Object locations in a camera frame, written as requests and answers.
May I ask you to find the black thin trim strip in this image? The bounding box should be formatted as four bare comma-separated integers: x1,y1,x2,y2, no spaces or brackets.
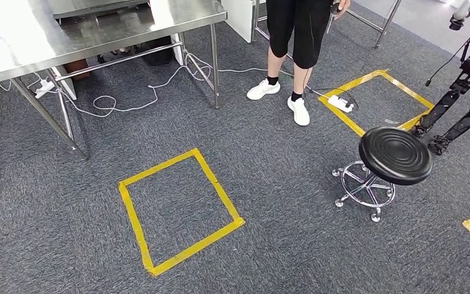
424,36,470,87

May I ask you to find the person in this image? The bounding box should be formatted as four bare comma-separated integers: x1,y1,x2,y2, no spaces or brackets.
246,0,352,127

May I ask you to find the yellow floor tape square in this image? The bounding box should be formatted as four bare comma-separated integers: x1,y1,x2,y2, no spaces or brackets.
117,148,246,278
318,69,435,138

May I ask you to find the stainless steel workbench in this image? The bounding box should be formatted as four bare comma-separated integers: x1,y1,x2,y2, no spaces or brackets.
0,0,228,161

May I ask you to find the white power strip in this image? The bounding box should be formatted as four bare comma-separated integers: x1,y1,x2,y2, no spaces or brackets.
327,95,354,113
34,79,56,99

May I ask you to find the black bag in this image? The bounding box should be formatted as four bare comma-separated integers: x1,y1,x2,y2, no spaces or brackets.
141,36,175,67

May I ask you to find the brown box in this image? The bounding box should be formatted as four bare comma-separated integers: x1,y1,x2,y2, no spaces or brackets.
62,58,91,81

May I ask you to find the black stool with chrome base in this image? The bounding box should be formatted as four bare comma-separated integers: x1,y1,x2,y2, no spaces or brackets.
331,126,434,223

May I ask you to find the black floor cable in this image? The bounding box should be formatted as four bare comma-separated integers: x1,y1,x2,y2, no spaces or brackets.
305,83,359,110

